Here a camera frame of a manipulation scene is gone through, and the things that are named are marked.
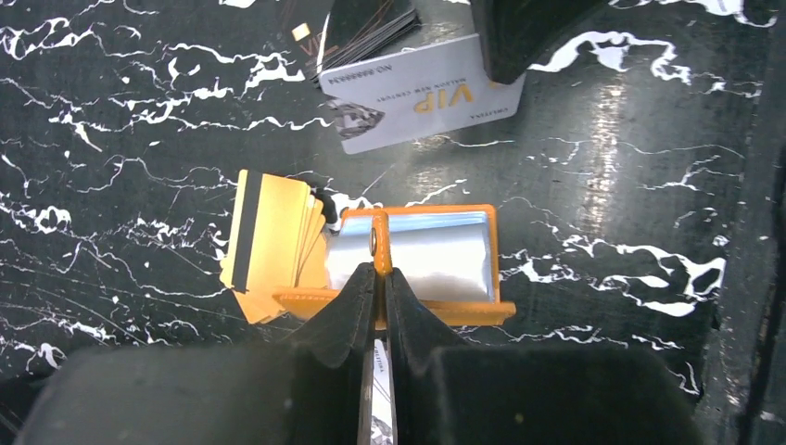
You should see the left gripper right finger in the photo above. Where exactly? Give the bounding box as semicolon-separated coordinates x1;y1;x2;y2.
385;271;703;444

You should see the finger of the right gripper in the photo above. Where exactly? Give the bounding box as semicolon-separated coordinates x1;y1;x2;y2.
470;0;604;84

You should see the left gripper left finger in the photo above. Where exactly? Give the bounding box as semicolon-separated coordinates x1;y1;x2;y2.
16;263;376;444

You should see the white VIP card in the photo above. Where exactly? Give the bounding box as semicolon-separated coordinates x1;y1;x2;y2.
319;34;526;154

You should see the orange card holder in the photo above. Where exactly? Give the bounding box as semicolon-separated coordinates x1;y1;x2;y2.
272;204;515;326

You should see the stack of black cards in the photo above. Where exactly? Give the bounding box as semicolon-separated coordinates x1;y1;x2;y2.
273;0;417;83

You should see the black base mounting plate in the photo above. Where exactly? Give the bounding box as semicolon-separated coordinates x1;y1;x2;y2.
695;10;785;444

